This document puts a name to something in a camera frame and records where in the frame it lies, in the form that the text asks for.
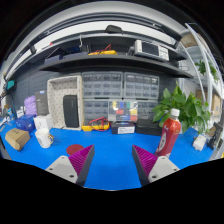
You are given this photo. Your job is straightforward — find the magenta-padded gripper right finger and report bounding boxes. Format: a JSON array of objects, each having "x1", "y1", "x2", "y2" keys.
[{"x1": 131, "y1": 144, "x2": 182, "y2": 187}]

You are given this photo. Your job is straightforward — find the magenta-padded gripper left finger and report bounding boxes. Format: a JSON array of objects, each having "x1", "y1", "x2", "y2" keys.
[{"x1": 45, "y1": 144, "x2": 96, "y2": 187}]

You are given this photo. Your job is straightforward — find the red drink bottle white cap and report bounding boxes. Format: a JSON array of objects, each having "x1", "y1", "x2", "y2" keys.
[{"x1": 155, "y1": 108, "x2": 183, "y2": 159}]

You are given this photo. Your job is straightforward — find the white mug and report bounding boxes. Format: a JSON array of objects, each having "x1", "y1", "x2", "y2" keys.
[{"x1": 34, "y1": 128, "x2": 54, "y2": 149}]

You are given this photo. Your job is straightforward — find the flat black case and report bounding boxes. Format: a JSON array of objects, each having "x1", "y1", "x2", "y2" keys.
[{"x1": 135, "y1": 118, "x2": 164, "y2": 136}]

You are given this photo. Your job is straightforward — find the white power adapter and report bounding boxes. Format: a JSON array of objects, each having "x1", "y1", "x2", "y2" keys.
[{"x1": 192, "y1": 133, "x2": 208, "y2": 152}]

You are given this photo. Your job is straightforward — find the yellow multimeter with red leads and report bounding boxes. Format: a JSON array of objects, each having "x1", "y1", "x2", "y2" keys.
[{"x1": 81, "y1": 116, "x2": 111, "y2": 132}]

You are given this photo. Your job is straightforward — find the small white box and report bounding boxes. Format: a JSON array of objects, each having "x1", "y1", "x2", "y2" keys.
[{"x1": 33, "y1": 114, "x2": 54, "y2": 131}]

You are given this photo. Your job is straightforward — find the brown cardboard box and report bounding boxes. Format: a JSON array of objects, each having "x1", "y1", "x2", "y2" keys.
[{"x1": 4, "y1": 128, "x2": 31, "y2": 152}]

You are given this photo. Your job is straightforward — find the black box white label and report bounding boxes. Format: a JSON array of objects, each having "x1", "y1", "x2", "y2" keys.
[{"x1": 110, "y1": 121, "x2": 136, "y2": 135}]

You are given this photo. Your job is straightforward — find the black speaker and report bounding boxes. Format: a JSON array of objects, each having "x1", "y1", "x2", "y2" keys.
[{"x1": 62, "y1": 94, "x2": 80, "y2": 129}]

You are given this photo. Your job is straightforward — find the blue box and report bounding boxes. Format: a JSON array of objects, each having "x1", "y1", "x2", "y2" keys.
[{"x1": 14, "y1": 114, "x2": 36, "y2": 133}]

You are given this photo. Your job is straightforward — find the grey small-parts drawer cabinet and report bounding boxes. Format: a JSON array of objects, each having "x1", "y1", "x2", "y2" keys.
[
  {"x1": 82, "y1": 99, "x2": 111, "y2": 124},
  {"x1": 123, "y1": 72, "x2": 160, "y2": 100},
  {"x1": 81, "y1": 71, "x2": 124, "y2": 99},
  {"x1": 136, "y1": 99, "x2": 158, "y2": 121}
]

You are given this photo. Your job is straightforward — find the black device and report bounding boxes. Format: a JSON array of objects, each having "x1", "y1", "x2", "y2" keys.
[{"x1": 206, "y1": 122, "x2": 224, "y2": 150}]

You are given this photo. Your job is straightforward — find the green potted plant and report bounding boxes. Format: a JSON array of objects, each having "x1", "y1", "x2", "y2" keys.
[{"x1": 151, "y1": 83, "x2": 212, "y2": 134}]

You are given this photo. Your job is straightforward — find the white perforated tray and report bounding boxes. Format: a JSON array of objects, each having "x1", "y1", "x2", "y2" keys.
[{"x1": 46, "y1": 75, "x2": 84, "y2": 131}]

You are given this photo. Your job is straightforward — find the clear compartment box colourful parts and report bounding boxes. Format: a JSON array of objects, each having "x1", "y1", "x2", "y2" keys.
[{"x1": 107, "y1": 100, "x2": 139, "y2": 123}]

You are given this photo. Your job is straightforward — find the dark grey upright box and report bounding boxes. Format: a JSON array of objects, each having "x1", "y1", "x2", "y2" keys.
[{"x1": 34, "y1": 89, "x2": 50, "y2": 117}]

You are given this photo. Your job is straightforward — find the purple plastic bag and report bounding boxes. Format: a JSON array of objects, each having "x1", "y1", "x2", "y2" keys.
[{"x1": 23, "y1": 95, "x2": 38, "y2": 117}]

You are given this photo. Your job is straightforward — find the white shelf unit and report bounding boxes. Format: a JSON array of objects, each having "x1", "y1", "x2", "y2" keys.
[{"x1": 178, "y1": 22, "x2": 224, "y2": 134}]

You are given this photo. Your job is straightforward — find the black overhead shelf unit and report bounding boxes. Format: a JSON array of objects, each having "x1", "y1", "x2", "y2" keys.
[{"x1": 3, "y1": 13, "x2": 194, "y2": 81}]

